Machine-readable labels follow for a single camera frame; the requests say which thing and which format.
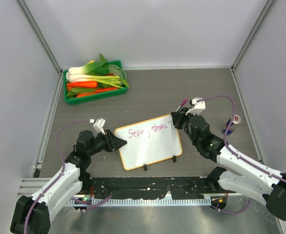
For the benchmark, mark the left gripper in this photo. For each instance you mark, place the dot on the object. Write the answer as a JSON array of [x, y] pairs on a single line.
[[112, 142]]

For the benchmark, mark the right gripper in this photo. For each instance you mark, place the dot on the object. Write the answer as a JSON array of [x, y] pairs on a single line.
[[179, 117]]

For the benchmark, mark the pink capped marker pen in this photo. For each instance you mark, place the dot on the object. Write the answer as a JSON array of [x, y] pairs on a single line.
[[181, 105]]

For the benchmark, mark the yellow framed whiteboard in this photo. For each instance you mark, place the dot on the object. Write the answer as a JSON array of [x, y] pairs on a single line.
[[148, 142]]

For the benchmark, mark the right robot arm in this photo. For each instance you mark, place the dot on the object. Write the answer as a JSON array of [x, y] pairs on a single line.
[[237, 172]]

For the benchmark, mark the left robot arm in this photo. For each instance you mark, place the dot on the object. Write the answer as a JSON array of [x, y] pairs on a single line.
[[34, 214]]

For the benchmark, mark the green vegetable tray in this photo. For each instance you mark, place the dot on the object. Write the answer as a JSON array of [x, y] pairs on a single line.
[[93, 97]]

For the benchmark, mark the orange carrot toy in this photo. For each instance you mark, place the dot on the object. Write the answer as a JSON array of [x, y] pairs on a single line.
[[85, 95], [83, 84]]

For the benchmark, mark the red chili toy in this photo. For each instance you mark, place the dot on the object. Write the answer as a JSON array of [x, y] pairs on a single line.
[[107, 89]]

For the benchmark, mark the energy drink can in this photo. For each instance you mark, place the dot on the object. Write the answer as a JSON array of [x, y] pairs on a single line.
[[235, 123]]

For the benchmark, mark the green onion toy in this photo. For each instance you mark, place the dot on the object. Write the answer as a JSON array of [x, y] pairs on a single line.
[[115, 81]]

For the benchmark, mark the green leaf vegetable toy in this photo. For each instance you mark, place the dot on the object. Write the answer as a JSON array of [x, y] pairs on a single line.
[[77, 91]]

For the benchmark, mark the bok choy toy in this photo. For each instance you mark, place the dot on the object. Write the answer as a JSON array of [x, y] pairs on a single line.
[[97, 68]]

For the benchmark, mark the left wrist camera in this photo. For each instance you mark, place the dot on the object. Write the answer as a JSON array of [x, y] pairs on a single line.
[[98, 125]]

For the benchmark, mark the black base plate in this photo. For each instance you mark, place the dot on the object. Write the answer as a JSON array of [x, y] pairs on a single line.
[[150, 188]]

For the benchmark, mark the white cable duct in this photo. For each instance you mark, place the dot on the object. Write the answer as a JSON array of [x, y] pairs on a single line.
[[167, 201]]

